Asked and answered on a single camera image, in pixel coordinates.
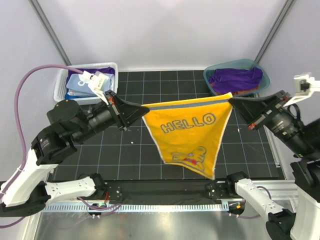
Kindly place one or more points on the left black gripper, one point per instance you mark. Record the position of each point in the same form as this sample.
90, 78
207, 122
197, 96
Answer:
123, 113

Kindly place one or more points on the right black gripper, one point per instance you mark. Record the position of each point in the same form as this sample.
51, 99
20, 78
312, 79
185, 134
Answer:
249, 107

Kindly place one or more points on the light blue white towel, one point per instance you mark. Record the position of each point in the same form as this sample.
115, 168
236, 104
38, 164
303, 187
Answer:
77, 88

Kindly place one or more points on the yellow purple patterned towel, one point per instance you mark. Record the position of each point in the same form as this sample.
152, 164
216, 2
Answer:
189, 132

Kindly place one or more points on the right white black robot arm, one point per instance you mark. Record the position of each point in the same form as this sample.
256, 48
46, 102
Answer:
303, 140

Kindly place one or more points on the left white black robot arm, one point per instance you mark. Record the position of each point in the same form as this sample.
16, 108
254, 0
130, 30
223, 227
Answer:
69, 126

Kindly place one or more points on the orange towel in bin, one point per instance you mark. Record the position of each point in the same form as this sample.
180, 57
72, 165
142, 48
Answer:
246, 92

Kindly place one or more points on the purple crumpled towel in bin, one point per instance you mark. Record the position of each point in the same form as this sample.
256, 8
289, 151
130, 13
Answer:
235, 81

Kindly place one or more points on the white plastic basket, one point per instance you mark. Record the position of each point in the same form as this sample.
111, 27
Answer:
60, 89

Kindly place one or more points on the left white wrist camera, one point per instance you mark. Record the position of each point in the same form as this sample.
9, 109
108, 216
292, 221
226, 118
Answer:
96, 83

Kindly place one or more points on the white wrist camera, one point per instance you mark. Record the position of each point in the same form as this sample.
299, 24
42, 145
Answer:
96, 83
305, 86

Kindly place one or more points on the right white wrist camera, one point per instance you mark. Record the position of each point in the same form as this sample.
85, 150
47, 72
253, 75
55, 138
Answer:
305, 86

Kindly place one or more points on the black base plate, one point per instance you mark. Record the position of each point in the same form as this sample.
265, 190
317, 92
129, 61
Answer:
172, 191

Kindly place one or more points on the right aluminium frame post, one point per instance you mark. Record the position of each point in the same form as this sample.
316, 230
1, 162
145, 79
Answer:
275, 28

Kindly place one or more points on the aluminium frame post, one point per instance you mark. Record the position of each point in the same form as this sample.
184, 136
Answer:
38, 10
275, 28

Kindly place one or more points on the white slotted cable duct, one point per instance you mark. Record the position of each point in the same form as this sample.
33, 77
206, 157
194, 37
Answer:
79, 207

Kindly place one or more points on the left aluminium frame post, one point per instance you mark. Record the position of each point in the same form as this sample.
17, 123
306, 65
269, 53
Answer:
38, 10

